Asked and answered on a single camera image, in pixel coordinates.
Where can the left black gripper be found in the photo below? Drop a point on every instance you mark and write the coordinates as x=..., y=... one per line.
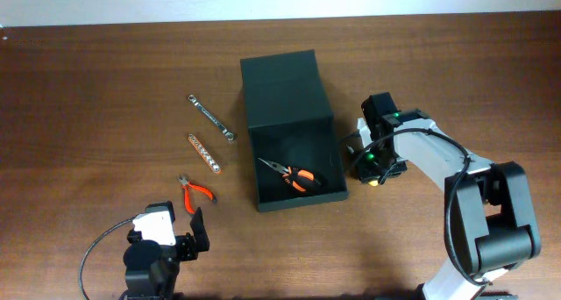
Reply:
x=190, y=250

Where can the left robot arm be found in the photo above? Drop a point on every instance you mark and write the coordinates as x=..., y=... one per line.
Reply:
x=152, y=261

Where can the orange black long-nose pliers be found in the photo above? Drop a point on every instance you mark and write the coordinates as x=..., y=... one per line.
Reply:
x=300, y=179

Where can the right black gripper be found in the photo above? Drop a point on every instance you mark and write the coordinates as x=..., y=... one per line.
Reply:
x=365, y=169

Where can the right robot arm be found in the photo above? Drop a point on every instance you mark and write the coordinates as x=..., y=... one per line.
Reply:
x=490, y=225

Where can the orange socket bit rail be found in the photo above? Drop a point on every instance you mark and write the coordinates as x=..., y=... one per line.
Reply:
x=204, y=153

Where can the silver combination wrench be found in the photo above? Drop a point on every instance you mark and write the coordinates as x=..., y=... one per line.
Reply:
x=229, y=135

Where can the yellow black stubby screwdriver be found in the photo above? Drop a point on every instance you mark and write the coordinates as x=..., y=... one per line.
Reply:
x=367, y=170

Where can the dark green box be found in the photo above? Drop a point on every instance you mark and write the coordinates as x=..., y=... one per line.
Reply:
x=290, y=121

